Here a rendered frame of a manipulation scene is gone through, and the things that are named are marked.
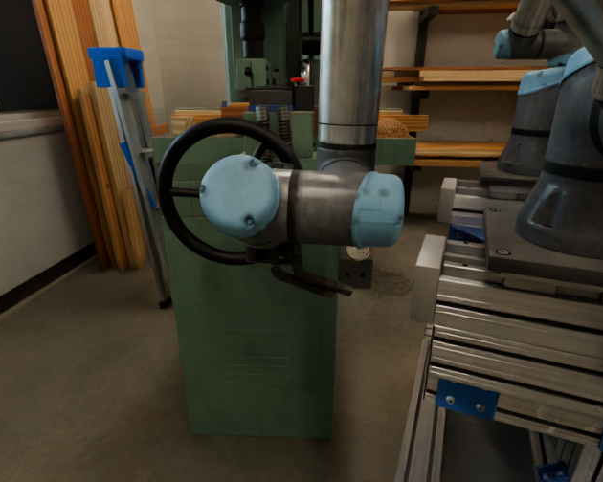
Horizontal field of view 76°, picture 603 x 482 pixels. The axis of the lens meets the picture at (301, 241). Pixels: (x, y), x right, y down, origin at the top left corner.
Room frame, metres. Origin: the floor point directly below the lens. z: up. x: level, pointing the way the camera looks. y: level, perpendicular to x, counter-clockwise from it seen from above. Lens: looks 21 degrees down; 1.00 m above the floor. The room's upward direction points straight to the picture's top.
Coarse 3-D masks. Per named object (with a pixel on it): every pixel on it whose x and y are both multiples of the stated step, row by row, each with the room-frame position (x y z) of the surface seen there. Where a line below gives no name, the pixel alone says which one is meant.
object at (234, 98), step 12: (288, 0) 1.24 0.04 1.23; (300, 0) 1.25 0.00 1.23; (228, 12) 1.25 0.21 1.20; (288, 12) 1.24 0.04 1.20; (300, 12) 1.25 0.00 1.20; (228, 24) 1.25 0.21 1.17; (288, 24) 1.24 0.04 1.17; (300, 24) 1.25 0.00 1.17; (228, 36) 1.25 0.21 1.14; (300, 36) 1.25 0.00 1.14; (228, 48) 1.25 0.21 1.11; (300, 48) 1.25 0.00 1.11; (228, 60) 1.25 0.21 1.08; (300, 60) 1.25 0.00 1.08; (228, 72) 1.25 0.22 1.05; (228, 84) 1.25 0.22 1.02
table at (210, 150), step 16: (160, 144) 0.91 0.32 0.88; (208, 144) 0.91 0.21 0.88; (224, 144) 0.90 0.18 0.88; (240, 144) 0.90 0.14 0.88; (384, 144) 0.89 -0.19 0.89; (400, 144) 0.89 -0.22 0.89; (160, 160) 0.91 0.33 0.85; (192, 160) 0.91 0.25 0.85; (208, 160) 0.91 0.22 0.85; (304, 160) 0.80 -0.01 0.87; (384, 160) 0.89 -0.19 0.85; (400, 160) 0.89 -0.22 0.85
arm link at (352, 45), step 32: (352, 0) 0.47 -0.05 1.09; (384, 0) 0.48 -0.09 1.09; (352, 32) 0.47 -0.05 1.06; (384, 32) 0.49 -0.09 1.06; (320, 64) 0.50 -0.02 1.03; (352, 64) 0.47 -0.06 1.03; (320, 96) 0.50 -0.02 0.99; (352, 96) 0.47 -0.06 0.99; (320, 128) 0.50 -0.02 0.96; (352, 128) 0.47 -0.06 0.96; (320, 160) 0.49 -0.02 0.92; (352, 160) 0.46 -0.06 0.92
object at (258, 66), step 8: (240, 64) 1.02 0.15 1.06; (248, 64) 1.02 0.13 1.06; (256, 64) 1.02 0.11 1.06; (264, 64) 1.02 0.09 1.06; (240, 72) 1.02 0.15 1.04; (256, 72) 1.02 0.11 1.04; (264, 72) 1.02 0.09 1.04; (240, 80) 1.02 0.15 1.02; (248, 80) 1.02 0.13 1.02; (256, 80) 1.02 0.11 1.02; (264, 80) 1.02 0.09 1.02; (240, 88) 1.02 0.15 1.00
